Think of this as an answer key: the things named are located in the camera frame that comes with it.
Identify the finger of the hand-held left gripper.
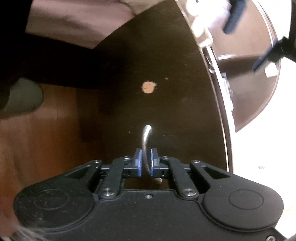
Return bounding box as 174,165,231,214
253,37,296,71
223,0,248,35

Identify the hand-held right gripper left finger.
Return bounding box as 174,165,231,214
65,149,142,199

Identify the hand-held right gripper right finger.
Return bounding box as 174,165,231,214
151,149,232,198

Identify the curved metal drawer handle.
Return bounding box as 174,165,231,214
141,125,162,184

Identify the white cloth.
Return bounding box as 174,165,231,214
187,0,234,42

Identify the dark brown wooden drawer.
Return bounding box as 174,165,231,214
80,0,281,189

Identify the small white box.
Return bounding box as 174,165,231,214
265,65,278,78

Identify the round peach sticker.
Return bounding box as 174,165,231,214
142,81,158,94

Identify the grey-green slipper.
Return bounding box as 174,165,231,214
0,77,44,119

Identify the pink cloth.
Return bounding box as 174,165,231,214
25,0,145,49

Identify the metal drawer slide rail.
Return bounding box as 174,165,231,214
203,44,234,116

